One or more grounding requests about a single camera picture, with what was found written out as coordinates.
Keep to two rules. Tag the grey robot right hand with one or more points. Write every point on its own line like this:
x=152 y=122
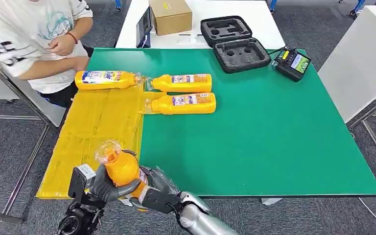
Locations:
x=160 y=181

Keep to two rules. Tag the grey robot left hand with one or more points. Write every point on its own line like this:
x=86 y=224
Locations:
x=110 y=193

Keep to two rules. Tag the orange drink bottle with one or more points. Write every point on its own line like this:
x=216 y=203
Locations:
x=123 y=170
x=123 y=81
x=162 y=85
x=162 y=106

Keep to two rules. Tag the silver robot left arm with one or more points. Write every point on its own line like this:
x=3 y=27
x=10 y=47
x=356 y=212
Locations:
x=77 y=220

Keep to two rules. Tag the yellow plastic sheet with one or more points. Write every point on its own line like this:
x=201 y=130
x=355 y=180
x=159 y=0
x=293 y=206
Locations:
x=87 y=129

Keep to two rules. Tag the white table foot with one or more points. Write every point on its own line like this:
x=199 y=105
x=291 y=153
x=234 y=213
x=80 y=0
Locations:
x=270 y=201

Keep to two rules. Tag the green table mat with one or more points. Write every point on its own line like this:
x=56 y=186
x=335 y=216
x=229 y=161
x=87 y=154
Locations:
x=272 y=129

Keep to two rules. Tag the black foam-lined case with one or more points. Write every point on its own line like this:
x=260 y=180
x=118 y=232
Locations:
x=236 y=55

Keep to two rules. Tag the thin black pen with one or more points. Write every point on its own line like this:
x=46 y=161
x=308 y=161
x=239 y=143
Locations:
x=184 y=34

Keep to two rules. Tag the dark tablet screen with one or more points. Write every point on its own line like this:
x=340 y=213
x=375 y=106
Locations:
x=143 y=29

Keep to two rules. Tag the person's left hand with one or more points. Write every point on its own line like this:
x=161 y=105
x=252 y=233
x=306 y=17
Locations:
x=61 y=45

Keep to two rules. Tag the brown cardboard box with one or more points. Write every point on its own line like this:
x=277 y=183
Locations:
x=170 y=18

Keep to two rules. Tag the black remote controller with screen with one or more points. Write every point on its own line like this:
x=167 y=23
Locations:
x=290 y=66

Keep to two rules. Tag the person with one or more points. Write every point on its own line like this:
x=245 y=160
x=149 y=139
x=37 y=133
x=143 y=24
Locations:
x=16 y=32

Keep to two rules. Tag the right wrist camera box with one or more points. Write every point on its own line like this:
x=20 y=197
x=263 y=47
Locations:
x=158 y=201

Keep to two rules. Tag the white table with metal frame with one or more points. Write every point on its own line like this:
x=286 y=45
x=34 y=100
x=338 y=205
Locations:
x=356 y=65

